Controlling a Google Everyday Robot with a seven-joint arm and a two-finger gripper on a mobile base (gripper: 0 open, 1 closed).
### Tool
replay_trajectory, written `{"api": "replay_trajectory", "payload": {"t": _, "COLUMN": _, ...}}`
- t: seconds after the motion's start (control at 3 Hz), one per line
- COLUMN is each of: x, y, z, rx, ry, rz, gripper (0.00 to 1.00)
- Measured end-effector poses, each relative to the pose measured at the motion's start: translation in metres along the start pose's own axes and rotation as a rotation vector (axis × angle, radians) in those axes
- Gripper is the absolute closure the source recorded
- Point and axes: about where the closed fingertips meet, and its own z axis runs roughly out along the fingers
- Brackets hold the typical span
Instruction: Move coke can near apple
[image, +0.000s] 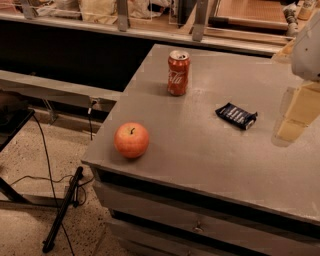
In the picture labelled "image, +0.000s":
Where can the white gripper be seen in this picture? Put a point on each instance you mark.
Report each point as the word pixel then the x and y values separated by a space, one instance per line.
pixel 307 55

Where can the red coke can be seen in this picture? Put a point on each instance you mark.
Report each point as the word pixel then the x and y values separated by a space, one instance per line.
pixel 178 63

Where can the red apple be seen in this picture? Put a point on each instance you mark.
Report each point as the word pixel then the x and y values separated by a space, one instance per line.
pixel 131 140

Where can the dark blue candy bar wrapper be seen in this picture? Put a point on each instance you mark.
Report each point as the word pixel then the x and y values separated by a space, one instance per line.
pixel 236 116

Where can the grey drawer cabinet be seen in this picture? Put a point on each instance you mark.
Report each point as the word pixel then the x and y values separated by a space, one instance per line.
pixel 205 187

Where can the black power strip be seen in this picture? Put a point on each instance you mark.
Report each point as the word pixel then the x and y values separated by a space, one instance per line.
pixel 48 243

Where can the black side table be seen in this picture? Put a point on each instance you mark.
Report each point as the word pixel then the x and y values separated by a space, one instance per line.
pixel 14 114

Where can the grey window ledge frame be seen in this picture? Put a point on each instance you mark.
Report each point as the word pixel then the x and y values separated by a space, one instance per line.
pixel 113 17

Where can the grey metal bench rail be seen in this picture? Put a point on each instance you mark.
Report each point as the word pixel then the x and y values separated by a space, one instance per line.
pixel 59 91

